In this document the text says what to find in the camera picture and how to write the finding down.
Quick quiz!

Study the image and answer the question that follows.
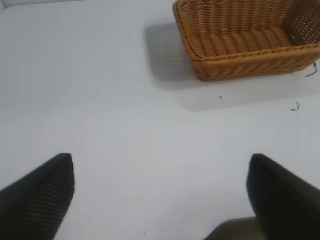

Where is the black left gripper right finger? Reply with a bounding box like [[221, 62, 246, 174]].
[[245, 153, 320, 240]]

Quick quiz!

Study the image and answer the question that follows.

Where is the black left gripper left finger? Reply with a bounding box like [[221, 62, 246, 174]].
[[0, 152, 76, 240]]

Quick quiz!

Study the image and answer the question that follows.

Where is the brown woven wicker basket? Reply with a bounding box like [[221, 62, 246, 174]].
[[172, 0, 320, 82]]

